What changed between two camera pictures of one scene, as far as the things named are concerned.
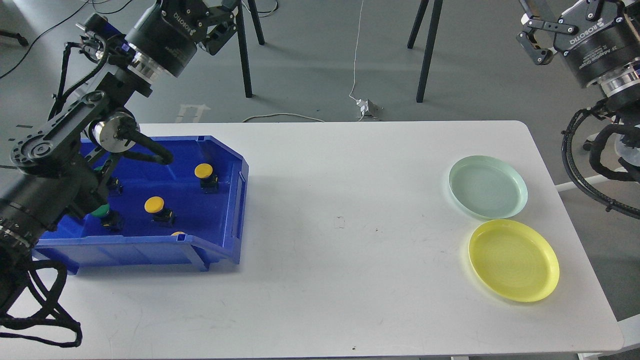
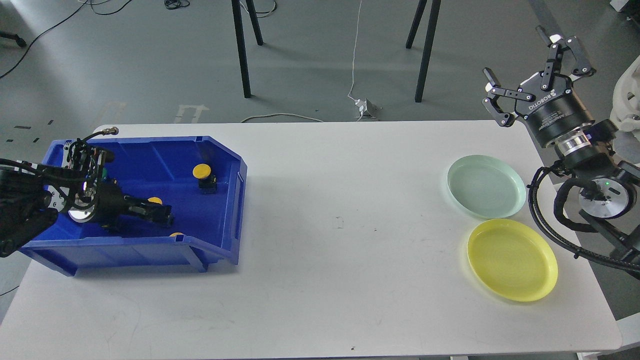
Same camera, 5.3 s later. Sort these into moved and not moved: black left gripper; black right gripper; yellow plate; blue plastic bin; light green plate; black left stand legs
Moved: black right gripper; black left gripper
Not moved: light green plate; black left stand legs; yellow plate; blue plastic bin
